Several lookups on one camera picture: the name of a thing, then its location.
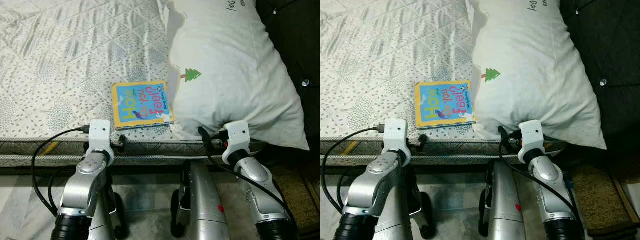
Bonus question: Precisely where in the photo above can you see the colourful children's book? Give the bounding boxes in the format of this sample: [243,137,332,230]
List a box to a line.
[111,80,176,131]
[414,80,478,131]

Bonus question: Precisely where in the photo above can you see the white pillow with green tree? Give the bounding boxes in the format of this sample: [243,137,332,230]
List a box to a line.
[166,0,311,152]
[469,0,608,151]

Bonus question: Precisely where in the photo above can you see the grey right robot leg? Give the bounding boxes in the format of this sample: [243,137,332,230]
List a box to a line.
[170,161,232,240]
[477,160,527,240]

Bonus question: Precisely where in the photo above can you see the grey robot leg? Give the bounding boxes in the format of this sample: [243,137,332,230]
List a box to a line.
[477,160,527,240]
[89,172,128,240]
[170,161,232,240]
[372,165,437,240]

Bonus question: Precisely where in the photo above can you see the grey left robot leg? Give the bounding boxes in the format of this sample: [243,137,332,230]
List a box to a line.
[89,172,128,240]
[372,165,437,240]

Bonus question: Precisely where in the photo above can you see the white quilted mattress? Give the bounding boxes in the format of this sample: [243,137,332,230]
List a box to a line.
[320,0,568,168]
[0,0,268,168]

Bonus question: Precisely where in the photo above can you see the brown floor mat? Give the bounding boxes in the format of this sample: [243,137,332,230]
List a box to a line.
[270,164,321,236]
[570,164,640,238]

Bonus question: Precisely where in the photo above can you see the black tufted headboard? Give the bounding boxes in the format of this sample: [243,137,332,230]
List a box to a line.
[559,0,640,158]
[255,0,321,151]

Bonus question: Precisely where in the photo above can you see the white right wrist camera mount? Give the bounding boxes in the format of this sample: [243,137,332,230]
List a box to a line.
[517,119,545,164]
[221,120,251,165]

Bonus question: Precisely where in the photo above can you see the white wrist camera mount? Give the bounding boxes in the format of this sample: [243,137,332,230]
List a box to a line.
[221,120,251,165]
[87,119,116,163]
[517,119,545,164]
[382,118,413,166]

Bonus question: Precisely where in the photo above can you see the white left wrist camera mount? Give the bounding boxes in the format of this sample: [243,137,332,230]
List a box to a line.
[87,119,116,163]
[382,118,413,166]

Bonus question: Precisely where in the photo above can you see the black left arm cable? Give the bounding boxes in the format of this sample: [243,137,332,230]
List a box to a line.
[31,126,92,218]
[321,126,387,216]

